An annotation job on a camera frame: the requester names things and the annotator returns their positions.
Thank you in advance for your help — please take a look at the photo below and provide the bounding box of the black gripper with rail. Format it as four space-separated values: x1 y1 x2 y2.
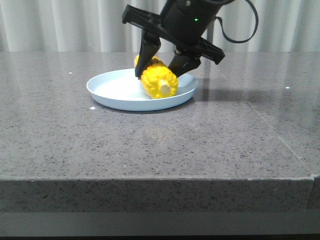
122 0 225 79

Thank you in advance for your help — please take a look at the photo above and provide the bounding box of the white pleated curtain left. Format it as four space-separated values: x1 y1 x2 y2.
0 0 165 53

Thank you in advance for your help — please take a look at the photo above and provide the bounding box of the yellow plastic corn cob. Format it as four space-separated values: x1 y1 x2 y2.
139 56 179 99

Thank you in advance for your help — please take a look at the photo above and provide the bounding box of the black looped cable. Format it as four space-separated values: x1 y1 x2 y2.
215 0 259 44

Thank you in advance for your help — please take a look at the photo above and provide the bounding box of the white pleated curtain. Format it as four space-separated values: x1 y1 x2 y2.
205 0 320 52
0 0 165 53

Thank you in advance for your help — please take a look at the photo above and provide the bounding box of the white pleated curtain right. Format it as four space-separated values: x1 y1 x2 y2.
205 0 320 52

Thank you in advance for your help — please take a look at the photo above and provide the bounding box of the light blue round plate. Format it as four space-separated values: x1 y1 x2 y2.
86 68 199 112

